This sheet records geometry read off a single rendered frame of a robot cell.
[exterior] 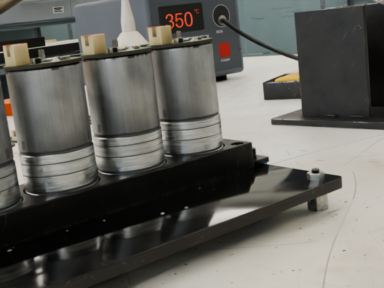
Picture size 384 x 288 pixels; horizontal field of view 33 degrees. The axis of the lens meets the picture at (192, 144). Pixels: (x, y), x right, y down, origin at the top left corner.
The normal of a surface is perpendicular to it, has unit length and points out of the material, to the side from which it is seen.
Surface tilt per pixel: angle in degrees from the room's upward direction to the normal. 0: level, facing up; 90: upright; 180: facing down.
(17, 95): 90
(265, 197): 0
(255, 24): 90
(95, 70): 90
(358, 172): 0
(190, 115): 90
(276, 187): 0
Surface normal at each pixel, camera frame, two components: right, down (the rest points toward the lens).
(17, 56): 0.62, 0.09
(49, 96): 0.27, 0.16
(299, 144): -0.11, -0.97
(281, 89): -0.45, 0.22
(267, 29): -0.65, 0.22
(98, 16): -0.80, 0.21
